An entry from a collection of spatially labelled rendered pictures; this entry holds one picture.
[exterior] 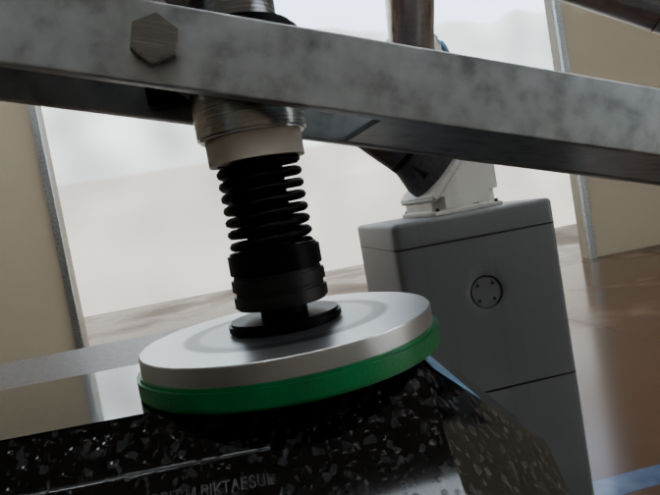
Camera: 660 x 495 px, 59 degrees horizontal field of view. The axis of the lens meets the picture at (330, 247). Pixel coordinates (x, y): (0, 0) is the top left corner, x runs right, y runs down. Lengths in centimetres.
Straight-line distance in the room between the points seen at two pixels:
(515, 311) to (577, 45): 519
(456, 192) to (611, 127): 101
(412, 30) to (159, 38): 108
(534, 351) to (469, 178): 44
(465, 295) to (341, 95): 104
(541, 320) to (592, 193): 489
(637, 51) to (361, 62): 645
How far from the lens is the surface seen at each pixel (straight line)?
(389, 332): 36
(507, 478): 39
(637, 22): 99
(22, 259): 558
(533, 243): 145
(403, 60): 41
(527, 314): 146
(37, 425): 43
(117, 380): 50
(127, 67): 38
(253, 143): 40
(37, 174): 555
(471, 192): 148
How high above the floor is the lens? 91
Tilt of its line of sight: 4 degrees down
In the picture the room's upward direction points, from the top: 10 degrees counter-clockwise
